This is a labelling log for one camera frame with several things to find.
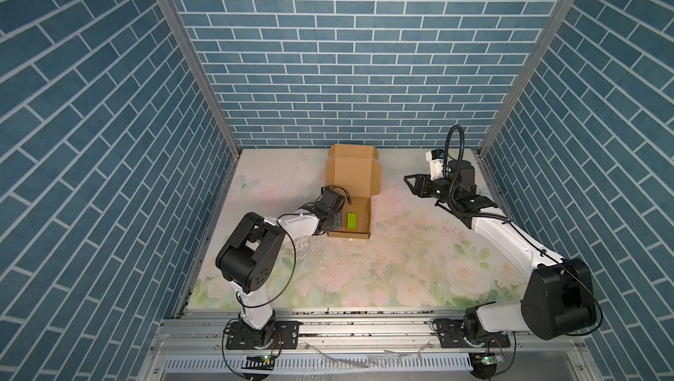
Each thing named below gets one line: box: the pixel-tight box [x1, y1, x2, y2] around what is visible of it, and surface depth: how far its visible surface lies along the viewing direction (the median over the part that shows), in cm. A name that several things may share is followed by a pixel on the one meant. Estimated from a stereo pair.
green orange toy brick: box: [346, 212, 358, 231], surface depth 98 cm
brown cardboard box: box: [324, 143, 383, 239], surface depth 100 cm
